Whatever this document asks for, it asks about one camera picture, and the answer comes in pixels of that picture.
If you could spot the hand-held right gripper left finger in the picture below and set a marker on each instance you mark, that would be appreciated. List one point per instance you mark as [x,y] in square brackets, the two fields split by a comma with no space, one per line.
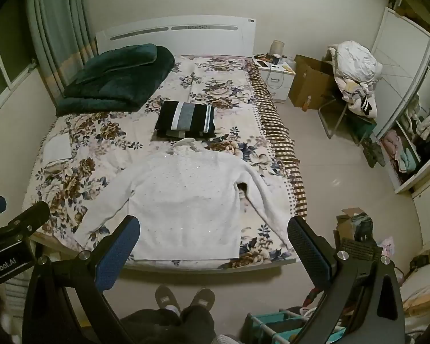
[116,258]

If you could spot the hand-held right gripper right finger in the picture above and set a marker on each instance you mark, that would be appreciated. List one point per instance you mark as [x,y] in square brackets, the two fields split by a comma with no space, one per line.
[308,254]

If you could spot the white knit sweater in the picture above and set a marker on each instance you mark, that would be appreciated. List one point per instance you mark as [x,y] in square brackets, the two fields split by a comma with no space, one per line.
[190,200]

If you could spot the striped folded clothes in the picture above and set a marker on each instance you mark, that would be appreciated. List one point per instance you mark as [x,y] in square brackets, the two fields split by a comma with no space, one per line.
[186,114]

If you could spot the small open cardboard box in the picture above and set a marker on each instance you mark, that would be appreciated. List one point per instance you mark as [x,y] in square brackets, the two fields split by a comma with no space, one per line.
[347,222]

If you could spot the person's left slipper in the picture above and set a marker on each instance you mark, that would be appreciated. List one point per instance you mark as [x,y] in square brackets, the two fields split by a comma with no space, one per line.
[166,297]

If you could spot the person's slipper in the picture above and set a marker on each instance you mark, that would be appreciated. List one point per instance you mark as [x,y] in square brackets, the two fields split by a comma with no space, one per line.
[166,297]
[202,298]

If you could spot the small white folded cloth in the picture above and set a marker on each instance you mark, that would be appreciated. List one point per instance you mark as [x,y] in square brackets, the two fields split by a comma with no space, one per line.
[57,147]

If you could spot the teal storage rack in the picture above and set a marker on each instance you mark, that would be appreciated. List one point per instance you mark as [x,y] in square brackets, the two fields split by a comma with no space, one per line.
[265,324]

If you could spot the person's right slipper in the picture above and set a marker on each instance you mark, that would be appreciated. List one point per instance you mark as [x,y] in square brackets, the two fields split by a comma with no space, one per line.
[202,298]

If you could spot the person's legs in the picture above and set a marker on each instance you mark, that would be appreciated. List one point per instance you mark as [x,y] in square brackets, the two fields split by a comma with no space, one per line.
[186,326]

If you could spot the metal folding chair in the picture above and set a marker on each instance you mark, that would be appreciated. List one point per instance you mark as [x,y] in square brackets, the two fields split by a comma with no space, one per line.
[331,114]

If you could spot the window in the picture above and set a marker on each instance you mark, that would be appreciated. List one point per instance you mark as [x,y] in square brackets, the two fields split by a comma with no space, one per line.
[0,64]

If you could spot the dark green folded blanket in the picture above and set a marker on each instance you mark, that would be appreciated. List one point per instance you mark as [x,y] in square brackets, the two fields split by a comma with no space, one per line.
[107,93]

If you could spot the large brown cardboard box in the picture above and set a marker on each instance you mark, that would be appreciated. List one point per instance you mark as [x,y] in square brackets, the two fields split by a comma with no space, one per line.
[308,86]

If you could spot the white nightstand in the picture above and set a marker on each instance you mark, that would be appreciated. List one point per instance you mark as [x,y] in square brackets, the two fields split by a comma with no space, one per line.
[277,80]

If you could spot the dark green pillow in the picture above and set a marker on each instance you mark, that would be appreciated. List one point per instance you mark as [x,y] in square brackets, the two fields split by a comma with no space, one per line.
[118,61]

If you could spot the floral patterned bedsheet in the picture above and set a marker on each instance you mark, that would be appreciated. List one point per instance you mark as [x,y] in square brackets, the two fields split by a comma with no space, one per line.
[222,89]

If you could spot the green curtain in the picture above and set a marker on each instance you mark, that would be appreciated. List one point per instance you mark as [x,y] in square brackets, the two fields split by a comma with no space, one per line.
[57,25]

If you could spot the pile of laundry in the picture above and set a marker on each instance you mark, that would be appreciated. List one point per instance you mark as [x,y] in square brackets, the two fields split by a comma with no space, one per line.
[354,64]

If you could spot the dark cup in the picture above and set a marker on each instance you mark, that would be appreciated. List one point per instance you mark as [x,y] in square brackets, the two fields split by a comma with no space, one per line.
[276,59]

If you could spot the white wardrobe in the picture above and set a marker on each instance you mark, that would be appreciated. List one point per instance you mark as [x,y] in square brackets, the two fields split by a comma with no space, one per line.
[390,68]

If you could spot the pale table lamp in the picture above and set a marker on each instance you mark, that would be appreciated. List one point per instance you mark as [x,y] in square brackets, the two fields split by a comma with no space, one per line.
[277,47]

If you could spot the white bed headboard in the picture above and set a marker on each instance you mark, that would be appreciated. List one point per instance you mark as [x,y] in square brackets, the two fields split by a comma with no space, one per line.
[179,34]

